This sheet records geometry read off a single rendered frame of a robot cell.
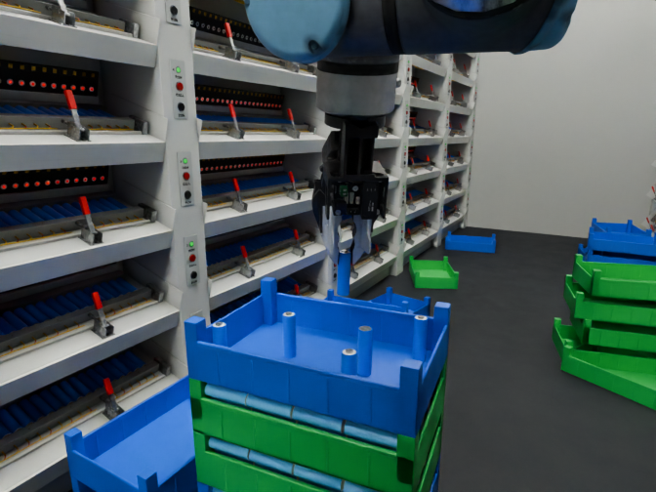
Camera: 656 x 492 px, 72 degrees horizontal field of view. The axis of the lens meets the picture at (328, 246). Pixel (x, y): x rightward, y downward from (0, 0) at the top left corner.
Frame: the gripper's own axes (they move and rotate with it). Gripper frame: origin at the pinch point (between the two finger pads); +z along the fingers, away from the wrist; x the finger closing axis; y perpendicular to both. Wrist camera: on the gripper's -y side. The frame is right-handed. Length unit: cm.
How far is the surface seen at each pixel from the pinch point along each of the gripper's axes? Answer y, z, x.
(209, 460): 14.3, 23.5, -19.2
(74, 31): -36, -25, -44
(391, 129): -156, 21, 45
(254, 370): 14.2, 7.8, -12.4
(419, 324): 8.5, 6.6, 9.3
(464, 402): -28, 64, 40
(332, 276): -88, 61, 10
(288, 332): 6.0, 9.0, -8.2
